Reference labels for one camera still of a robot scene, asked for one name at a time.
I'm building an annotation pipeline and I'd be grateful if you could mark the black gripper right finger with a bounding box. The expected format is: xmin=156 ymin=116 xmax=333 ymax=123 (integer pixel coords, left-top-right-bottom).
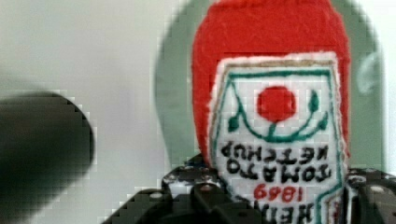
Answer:
xmin=342 ymin=168 xmax=396 ymax=224

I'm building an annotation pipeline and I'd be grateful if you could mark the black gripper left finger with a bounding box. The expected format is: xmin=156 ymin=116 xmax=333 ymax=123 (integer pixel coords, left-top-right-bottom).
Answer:
xmin=102 ymin=155 xmax=263 ymax=224

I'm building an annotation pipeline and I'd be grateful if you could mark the red plush ketchup bottle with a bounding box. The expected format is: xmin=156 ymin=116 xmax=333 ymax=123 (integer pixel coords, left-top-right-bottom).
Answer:
xmin=192 ymin=0 xmax=349 ymax=224

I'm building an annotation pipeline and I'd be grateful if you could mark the green oval strainer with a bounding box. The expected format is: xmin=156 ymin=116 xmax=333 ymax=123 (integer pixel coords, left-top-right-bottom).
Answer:
xmin=154 ymin=0 xmax=387 ymax=171

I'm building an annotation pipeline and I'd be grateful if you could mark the black pan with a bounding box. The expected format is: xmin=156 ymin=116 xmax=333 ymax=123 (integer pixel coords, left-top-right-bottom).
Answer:
xmin=0 ymin=92 xmax=94 ymax=224

